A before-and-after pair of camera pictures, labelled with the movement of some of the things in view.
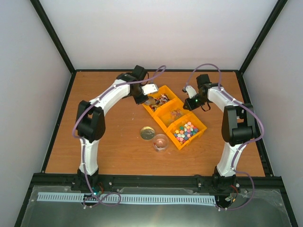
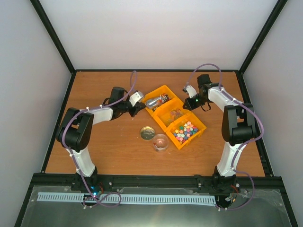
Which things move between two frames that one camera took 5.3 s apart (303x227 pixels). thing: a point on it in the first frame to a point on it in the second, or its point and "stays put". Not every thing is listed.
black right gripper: [191, 106] stays put
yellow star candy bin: [189, 129] stays put
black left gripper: [138, 101] to [138, 106]
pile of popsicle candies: [175, 114] stays put
